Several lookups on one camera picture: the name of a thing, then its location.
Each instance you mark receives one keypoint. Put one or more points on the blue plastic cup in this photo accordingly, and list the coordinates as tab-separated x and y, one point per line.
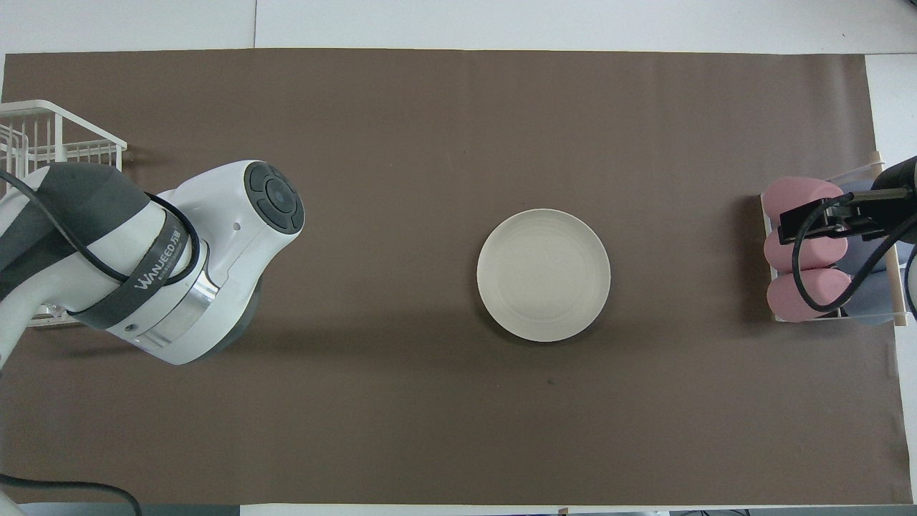
852	186

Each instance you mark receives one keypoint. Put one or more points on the pink plastic cup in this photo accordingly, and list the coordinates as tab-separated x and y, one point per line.
784	301
820	254
781	193

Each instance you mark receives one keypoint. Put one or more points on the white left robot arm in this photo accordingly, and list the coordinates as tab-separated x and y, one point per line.
222	215

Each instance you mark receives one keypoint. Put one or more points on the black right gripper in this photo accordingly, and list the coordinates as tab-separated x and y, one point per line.
892	197

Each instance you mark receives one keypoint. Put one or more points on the brown table mat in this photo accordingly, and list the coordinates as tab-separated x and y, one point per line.
430	179

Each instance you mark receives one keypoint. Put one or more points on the cream round plate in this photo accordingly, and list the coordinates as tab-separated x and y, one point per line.
543	275

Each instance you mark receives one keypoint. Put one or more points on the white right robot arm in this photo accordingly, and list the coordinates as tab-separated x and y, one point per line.
912	283

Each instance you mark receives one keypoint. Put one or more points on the white cup rack wooden bar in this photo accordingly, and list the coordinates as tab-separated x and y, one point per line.
895	294

